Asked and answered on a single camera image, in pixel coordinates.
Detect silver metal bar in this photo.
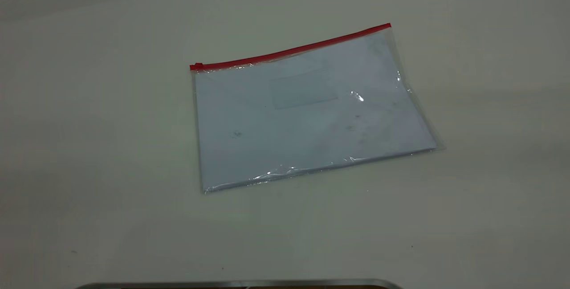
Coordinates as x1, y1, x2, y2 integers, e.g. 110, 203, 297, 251
76, 279, 401, 289

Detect clear zip bag red zipper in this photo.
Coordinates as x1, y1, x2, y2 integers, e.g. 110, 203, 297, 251
189, 23, 446, 195

